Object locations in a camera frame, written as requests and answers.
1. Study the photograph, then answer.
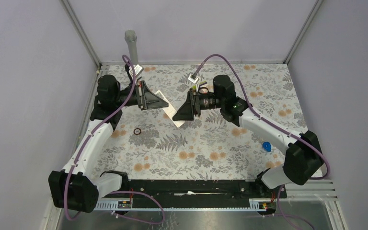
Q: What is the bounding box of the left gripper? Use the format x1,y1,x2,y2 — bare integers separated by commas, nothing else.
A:
114,80,169,110

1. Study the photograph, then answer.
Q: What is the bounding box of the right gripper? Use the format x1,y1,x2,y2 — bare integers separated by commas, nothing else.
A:
172,89,224,121

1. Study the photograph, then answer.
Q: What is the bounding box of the white remote control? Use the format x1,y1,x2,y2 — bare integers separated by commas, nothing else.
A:
155,90,184,127

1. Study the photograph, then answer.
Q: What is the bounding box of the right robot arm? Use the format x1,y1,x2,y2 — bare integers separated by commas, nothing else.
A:
172,75,325,197

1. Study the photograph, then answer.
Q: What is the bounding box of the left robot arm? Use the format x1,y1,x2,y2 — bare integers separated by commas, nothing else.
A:
48,75,169,213

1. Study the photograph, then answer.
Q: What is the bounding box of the floral patterned mat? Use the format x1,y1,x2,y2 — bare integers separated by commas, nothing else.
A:
92,64,307,180

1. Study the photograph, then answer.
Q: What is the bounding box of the grey microphone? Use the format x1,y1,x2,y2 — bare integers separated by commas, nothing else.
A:
125,29,138,65

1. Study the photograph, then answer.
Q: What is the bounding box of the blue plastic piece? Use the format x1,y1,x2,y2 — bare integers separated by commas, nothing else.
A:
262,141,272,152

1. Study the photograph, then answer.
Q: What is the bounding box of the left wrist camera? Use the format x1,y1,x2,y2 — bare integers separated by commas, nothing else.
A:
134,64,144,76

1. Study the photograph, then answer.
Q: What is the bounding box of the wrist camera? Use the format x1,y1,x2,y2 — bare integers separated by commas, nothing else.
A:
187,73,201,92
134,64,144,76

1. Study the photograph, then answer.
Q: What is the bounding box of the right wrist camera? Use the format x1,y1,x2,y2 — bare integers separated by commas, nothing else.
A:
187,73,201,92

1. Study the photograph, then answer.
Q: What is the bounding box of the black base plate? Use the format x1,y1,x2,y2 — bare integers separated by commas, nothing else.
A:
106,180,287,206

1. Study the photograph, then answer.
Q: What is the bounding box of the white slotted cable duct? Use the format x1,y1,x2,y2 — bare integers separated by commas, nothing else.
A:
94,197,276,212

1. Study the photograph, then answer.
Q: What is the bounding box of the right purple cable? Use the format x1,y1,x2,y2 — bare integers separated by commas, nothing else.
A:
192,54,331,230

